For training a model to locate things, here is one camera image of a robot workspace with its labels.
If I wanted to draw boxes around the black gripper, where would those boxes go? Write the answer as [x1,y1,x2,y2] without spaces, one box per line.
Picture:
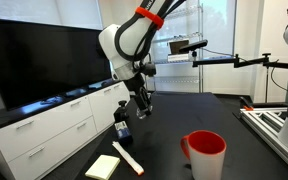
[123,73,153,117]

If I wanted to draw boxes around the blue block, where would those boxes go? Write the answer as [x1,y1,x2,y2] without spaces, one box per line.
[113,120,134,146]

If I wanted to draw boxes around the clear safety glasses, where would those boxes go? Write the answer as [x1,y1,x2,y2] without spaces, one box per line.
[136,105,153,120]

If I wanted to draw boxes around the white marker orange cap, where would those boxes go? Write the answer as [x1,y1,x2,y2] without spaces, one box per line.
[112,141,145,177]

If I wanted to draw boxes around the white flat box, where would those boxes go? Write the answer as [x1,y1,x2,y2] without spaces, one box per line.
[167,53,195,63]

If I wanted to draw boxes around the brown cardboard box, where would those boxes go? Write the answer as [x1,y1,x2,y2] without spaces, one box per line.
[168,39,190,56]

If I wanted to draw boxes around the yellow sticky note pad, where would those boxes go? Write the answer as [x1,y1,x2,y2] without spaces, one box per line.
[84,154,121,180]

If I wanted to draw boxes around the red and white mug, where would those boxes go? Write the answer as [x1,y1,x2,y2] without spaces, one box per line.
[180,129,227,180]

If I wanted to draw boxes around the white drawer cabinet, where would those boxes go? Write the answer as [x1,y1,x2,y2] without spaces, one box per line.
[0,78,132,180]

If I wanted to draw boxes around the black flat screen television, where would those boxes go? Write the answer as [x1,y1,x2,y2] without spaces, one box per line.
[0,17,113,112]

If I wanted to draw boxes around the black knob clamp mount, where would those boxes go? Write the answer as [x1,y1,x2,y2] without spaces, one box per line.
[113,99,130,124]

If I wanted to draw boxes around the metal wire shelf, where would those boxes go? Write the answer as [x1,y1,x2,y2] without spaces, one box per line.
[148,3,205,94]

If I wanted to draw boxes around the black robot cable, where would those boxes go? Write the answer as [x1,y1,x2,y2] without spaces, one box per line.
[132,0,187,64]

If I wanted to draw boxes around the black stereo camera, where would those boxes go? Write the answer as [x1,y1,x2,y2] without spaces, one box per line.
[178,39,209,54]

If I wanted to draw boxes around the thin black camera cable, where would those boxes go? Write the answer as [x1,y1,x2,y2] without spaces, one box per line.
[202,48,288,96]

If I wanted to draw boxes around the red velcro forearm strap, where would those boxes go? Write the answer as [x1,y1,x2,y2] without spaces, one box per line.
[134,6,165,30]

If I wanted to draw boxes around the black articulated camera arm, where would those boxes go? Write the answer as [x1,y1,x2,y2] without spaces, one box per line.
[192,52,288,103]

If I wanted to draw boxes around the orange handled clamp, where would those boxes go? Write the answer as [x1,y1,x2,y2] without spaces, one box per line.
[239,96,255,112]

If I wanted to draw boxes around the aluminium extrusion frame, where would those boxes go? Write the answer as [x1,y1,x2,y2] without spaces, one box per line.
[239,107,288,179]

